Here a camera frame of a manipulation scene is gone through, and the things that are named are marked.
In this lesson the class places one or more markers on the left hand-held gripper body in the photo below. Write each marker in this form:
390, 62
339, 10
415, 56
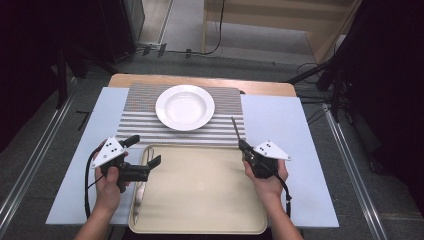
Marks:
108, 151

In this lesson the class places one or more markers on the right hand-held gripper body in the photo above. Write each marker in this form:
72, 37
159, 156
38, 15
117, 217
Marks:
270, 151

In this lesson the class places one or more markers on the silver fork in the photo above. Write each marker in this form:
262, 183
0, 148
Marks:
235, 128

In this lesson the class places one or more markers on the beige plastic tray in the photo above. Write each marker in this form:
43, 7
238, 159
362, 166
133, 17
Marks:
200, 190

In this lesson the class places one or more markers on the person's right hand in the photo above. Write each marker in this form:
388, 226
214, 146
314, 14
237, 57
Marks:
270, 190

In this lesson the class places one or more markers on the person's left hand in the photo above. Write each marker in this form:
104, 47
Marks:
108, 196

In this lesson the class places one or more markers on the striped woven placemat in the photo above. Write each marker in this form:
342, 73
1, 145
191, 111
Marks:
140, 113

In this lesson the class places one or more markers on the small black bar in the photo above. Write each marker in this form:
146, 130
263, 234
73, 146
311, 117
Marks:
84, 118

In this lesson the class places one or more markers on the wooden table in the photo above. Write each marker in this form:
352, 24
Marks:
266, 88

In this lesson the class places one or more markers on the white deep plate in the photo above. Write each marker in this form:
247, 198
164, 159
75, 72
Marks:
185, 107

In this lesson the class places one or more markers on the black metal stand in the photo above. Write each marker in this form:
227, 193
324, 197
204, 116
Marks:
61, 80

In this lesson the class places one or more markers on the black tripod stand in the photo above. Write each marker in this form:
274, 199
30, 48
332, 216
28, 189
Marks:
335, 76

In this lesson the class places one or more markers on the dark cabinet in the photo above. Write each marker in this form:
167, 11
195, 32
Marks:
123, 26

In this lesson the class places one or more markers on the black curtain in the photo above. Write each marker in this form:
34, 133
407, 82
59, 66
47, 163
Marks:
30, 50
393, 66

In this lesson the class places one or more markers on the light wooden counter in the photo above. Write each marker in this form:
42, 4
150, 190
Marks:
276, 16

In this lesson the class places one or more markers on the metal floor rail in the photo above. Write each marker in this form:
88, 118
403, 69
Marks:
36, 160
353, 166

